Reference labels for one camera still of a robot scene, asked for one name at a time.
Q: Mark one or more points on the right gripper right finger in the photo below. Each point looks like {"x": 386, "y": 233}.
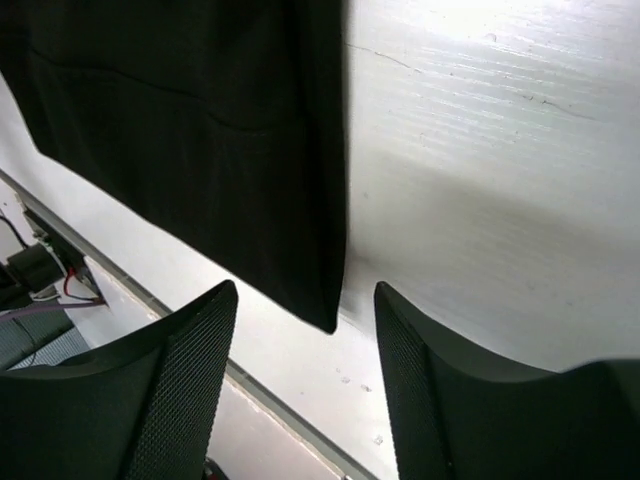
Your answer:
{"x": 460, "y": 411}

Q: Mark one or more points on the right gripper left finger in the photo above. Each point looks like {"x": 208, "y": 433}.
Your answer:
{"x": 140, "y": 407}

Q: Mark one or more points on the black skirt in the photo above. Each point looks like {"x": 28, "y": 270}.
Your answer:
{"x": 220, "y": 122}

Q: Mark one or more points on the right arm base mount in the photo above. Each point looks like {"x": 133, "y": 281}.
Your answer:
{"x": 40, "y": 284}

